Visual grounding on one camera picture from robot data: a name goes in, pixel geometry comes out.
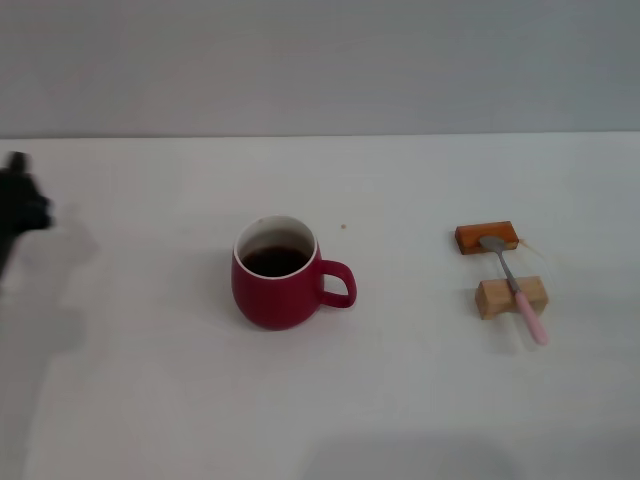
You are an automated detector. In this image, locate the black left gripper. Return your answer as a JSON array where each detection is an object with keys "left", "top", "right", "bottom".
[{"left": 0, "top": 151, "right": 54, "bottom": 282}]

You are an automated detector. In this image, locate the red ceramic mug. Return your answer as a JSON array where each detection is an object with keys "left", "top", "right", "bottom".
[{"left": 230, "top": 214, "right": 358, "bottom": 331}]

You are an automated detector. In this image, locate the pink handled metal spoon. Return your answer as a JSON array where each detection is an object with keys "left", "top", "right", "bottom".
[{"left": 478, "top": 235, "right": 550, "bottom": 346}]

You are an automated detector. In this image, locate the dark coffee liquid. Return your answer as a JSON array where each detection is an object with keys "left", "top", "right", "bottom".
[{"left": 241, "top": 244, "right": 311, "bottom": 278}]

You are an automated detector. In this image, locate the dark orange wooden block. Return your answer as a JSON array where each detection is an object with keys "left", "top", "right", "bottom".
[{"left": 455, "top": 220, "right": 519, "bottom": 257}]

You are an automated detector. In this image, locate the light notched wooden block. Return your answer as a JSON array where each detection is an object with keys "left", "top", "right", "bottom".
[{"left": 474, "top": 275, "right": 550, "bottom": 321}]

